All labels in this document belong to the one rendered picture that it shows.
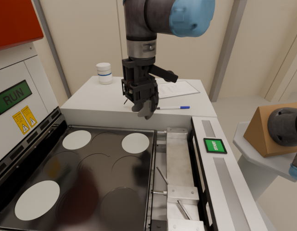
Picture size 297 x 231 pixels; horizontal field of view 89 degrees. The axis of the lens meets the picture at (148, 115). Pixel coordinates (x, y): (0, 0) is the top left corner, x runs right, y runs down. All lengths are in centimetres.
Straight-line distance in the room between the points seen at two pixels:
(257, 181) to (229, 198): 49
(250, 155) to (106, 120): 60
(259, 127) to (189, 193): 42
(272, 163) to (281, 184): 116
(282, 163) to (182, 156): 39
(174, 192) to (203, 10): 40
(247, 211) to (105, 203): 32
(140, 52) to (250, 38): 244
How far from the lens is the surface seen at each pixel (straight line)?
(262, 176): 88
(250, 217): 42
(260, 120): 74
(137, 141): 56
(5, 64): 56
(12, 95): 56
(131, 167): 50
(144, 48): 39
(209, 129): 57
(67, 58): 227
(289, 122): 72
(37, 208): 52
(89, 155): 56
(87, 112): 66
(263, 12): 277
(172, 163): 53
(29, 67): 61
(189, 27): 30
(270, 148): 75
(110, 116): 64
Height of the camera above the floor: 130
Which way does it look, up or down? 36 degrees down
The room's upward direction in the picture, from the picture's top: straight up
